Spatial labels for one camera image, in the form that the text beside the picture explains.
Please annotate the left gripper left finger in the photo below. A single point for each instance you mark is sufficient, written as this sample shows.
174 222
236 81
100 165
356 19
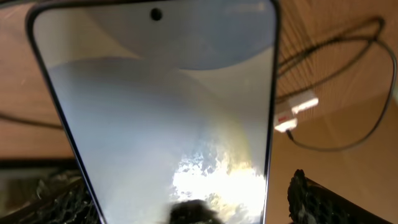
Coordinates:
46 196

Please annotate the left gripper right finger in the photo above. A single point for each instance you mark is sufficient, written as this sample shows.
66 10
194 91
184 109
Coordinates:
312 203

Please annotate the Galaxy S24+ smartphone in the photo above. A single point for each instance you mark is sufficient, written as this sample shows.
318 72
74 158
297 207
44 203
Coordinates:
167 105

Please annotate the white power strip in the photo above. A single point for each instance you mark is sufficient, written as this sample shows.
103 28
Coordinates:
285 115

